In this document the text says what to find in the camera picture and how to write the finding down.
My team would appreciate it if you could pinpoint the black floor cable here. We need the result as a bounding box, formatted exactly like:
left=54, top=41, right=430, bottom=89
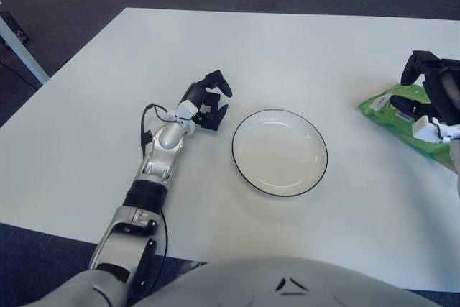
left=0, top=60, right=42, bottom=88

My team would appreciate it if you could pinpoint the white plate with black rim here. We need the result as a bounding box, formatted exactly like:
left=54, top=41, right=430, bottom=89
left=231, top=108, right=328, bottom=199

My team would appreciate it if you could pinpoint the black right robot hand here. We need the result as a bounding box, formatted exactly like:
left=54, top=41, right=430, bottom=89
left=390, top=50, right=460, bottom=127

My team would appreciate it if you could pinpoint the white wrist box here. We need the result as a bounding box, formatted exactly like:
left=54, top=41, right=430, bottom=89
left=412, top=114, right=445, bottom=142
left=175, top=99, right=198, bottom=120

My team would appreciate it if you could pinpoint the white desk leg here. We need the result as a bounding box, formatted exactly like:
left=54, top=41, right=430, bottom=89
left=0, top=15, right=50, bottom=86

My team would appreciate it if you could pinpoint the black box on floor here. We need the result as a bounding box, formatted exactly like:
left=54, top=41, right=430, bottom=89
left=0, top=11, right=29, bottom=47

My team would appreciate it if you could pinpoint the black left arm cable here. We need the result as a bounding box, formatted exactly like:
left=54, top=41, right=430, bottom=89
left=139, top=104, right=170, bottom=268

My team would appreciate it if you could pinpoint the green snack bag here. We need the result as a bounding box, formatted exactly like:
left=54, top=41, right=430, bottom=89
left=357, top=83, right=456, bottom=160

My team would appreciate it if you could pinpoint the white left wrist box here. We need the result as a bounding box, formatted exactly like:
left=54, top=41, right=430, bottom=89
left=175, top=99, right=198, bottom=120

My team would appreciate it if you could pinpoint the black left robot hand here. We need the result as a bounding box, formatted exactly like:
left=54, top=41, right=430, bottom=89
left=179, top=68, right=234, bottom=132

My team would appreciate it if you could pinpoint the grey robot torso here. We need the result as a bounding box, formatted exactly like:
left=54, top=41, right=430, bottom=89
left=0, top=256, right=443, bottom=307

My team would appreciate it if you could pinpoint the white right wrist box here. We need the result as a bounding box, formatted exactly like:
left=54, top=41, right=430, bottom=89
left=412, top=114, right=445, bottom=142

